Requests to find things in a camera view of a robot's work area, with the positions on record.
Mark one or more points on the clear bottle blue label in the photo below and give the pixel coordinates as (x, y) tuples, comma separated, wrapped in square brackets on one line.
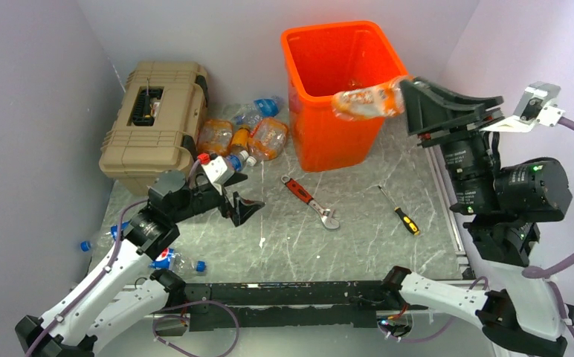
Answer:
[(251, 114)]

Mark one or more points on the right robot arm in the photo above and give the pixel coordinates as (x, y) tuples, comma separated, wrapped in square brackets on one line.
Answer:
[(505, 205)]

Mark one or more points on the yellow handle screwdriver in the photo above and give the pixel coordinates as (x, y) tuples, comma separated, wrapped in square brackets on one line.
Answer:
[(408, 223)]

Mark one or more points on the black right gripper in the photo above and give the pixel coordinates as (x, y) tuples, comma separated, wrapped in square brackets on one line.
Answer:
[(424, 106)]

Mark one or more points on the blue label crushed bottle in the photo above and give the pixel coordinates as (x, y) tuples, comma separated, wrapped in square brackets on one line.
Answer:
[(240, 160)]

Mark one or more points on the red adjustable wrench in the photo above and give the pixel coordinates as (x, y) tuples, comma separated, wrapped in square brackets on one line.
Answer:
[(326, 214)]

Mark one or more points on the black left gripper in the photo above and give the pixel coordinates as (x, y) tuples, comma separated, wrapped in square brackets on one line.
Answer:
[(243, 208)]

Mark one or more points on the large orange label bottle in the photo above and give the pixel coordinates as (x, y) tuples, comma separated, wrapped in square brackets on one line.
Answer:
[(215, 137)]

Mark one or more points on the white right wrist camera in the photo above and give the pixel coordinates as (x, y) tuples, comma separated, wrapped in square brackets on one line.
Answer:
[(537, 106)]

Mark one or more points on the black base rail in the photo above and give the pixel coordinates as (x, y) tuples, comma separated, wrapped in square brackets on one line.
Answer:
[(358, 303)]

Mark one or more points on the tan plastic toolbox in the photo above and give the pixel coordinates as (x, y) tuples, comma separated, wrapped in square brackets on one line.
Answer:
[(157, 125)]

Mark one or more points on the small orange juice bottle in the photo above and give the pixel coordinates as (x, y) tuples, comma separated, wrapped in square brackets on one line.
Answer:
[(239, 140)]

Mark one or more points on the crushed orange label bottle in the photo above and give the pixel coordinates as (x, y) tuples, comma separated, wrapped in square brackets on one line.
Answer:
[(268, 139)]

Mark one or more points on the clear bottle blue cap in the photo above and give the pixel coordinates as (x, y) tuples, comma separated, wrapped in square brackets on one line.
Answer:
[(103, 238)]

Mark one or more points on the clear bottle orange label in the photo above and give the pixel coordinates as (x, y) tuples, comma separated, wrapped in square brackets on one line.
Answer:
[(384, 100)]

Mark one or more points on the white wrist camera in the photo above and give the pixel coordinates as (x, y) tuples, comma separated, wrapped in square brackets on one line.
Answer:
[(537, 106), (210, 165)]

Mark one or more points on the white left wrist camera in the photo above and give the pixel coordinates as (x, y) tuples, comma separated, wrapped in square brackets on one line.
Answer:
[(210, 165)]

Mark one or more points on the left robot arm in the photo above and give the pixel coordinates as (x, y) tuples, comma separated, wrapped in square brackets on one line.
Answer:
[(94, 312)]

